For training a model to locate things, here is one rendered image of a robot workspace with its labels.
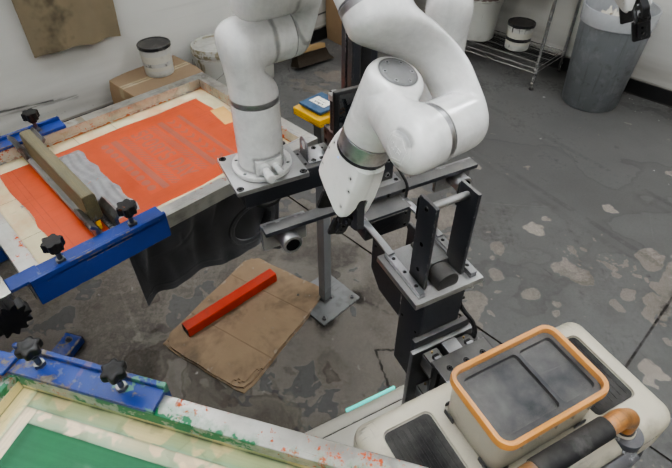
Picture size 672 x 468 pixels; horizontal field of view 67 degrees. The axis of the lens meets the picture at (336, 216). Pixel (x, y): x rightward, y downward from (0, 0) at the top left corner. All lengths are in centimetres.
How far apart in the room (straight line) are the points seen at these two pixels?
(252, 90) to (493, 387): 66
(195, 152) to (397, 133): 99
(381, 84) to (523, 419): 57
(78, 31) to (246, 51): 262
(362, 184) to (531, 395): 46
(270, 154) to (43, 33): 251
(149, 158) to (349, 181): 90
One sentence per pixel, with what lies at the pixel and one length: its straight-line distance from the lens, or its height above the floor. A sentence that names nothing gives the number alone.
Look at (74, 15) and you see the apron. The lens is 346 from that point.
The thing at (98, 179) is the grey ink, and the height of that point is 96.
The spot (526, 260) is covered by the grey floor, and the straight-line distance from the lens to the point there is 262.
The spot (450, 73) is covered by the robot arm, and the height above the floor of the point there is 149.
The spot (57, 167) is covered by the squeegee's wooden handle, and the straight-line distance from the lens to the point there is 138.
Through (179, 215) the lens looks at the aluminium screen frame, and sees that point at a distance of 126.
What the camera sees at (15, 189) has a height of 96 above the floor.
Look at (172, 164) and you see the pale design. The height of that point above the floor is 96.
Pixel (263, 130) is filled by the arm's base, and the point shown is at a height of 125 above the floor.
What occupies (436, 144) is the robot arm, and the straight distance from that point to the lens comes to 58.
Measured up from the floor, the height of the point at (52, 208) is 96.
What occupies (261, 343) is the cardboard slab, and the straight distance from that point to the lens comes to 215.
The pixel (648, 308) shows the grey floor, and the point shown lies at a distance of 264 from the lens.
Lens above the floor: 177
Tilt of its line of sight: 41 degrees down
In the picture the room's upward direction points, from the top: straight up
